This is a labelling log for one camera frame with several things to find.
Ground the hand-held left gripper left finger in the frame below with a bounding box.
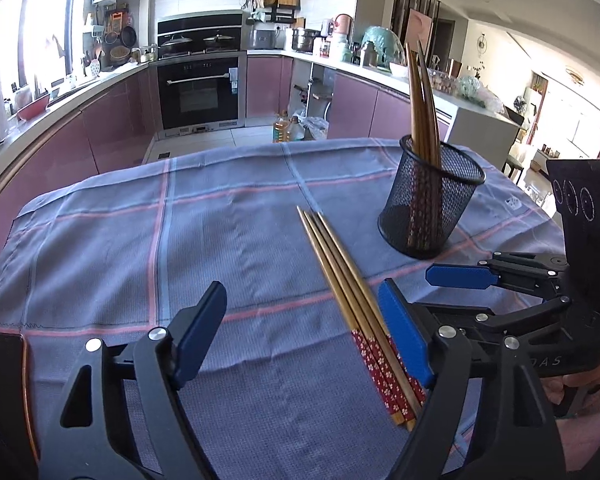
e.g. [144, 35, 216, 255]
[37, 281, 228, 480]

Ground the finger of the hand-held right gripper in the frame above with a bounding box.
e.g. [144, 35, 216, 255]
[412, 296, 573, 357]
[426, 251, 571, 297]

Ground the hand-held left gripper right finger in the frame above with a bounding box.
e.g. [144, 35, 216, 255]
[377, 278, 568, 480]

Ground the red-handled wooden chopstick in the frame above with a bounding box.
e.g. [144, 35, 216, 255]
[304, 210, 415, 432]
[317, 211, 427, 407]
[297, 205, 401, 427]

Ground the black mesh utensil holder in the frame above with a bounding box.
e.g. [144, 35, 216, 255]
[377, 134, 487, 261]

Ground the blue plaid tablecloth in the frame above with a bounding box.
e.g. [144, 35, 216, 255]
[0, 137, 566, 480]

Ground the black stool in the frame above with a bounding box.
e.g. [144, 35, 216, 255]
[502, 152, 526, 186]

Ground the clear plastic bag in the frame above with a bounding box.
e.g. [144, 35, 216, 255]
[455, 75, 506, 113]

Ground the pink kitchen base cabinet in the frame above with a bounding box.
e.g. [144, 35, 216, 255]
[0, 62, 158, 271]
[325, 60, 526, 173]
[245, 50, 294, 121]

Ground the clear glass container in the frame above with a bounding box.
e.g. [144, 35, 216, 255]
[427, 67, 453, 93]

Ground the black curved panel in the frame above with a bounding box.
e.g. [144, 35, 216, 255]
[0, 332, 40, 463]

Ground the white plastic bag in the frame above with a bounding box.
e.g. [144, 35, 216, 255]
[300, 116, 329, 141]

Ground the black built-in oven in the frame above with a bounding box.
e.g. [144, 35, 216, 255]
[156, 55, 247, 133]

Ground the green dome food cover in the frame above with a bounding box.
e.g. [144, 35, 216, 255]
[361, 26, 406, 68]

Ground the dark slatted partition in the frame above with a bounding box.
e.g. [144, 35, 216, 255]
[392, 0, 438, 51]

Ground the pink bowl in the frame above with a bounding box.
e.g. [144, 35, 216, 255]
[16, 94, 50, 121]

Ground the steel stock pot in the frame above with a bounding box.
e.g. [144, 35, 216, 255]
[291, 27, 321, 55]

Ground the wok with glass lid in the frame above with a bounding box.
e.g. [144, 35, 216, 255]
[159, 34, 193, 57]
[202, 32, 237, 53]

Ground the black range hood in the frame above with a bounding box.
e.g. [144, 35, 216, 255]
[156, 10, 248, 58]

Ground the kitchen window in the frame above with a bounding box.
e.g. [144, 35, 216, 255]
[0, 0, 97, 92]

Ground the pink wall painting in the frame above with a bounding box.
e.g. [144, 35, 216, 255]
[405, 8, 433, 53]

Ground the black wall rack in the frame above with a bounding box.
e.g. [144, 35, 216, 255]
[244, 0, 301, 23]

